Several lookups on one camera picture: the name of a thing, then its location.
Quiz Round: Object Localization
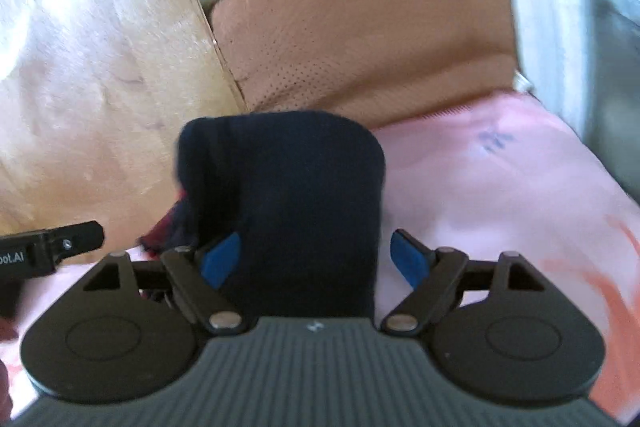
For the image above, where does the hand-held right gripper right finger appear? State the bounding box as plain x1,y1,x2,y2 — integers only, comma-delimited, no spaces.
380,228,549,335

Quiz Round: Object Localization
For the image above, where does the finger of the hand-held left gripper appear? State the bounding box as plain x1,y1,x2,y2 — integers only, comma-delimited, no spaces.
27,220,106,277

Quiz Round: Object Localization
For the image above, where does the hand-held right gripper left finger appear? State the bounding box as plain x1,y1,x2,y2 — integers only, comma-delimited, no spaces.
82,230,252,336

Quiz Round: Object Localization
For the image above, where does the navy red reindeer pattern sweater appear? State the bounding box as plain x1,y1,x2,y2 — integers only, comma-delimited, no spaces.
139,111,387,320

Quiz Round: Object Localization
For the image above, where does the wooden headboard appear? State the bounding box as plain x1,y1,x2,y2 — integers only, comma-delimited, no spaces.
0,0,249,258

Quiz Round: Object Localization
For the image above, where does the brown perforated cushion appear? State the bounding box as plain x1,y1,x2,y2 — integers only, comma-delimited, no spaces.
206,0,522,131

